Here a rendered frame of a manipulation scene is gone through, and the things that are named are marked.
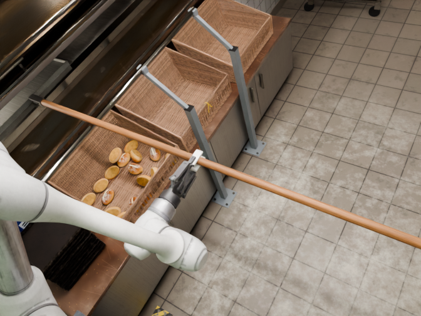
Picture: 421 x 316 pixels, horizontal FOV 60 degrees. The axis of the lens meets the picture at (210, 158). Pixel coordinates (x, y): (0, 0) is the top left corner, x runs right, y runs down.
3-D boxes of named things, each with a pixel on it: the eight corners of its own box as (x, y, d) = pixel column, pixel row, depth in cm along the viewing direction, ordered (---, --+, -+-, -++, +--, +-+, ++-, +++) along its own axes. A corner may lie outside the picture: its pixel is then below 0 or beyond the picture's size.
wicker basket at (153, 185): (71, 205, 216) (43, 180, 194) (128, 135, 238) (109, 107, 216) (129, 239, 193) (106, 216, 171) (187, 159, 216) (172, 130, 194)
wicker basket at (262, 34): (180, 70, 265) (168, 39, 243) (218, 23, 287) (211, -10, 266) (237, 84, 242) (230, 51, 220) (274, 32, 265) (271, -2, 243)
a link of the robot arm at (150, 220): (152, 219, 133) (180, 232, 127) (127, 256, 127) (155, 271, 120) (140, 204, 125) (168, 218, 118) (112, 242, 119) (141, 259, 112)
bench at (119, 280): (69, 300, 244) (13, 272, 198) (239, 64, 342) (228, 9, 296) (131, 345, 218) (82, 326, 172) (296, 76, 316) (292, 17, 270)
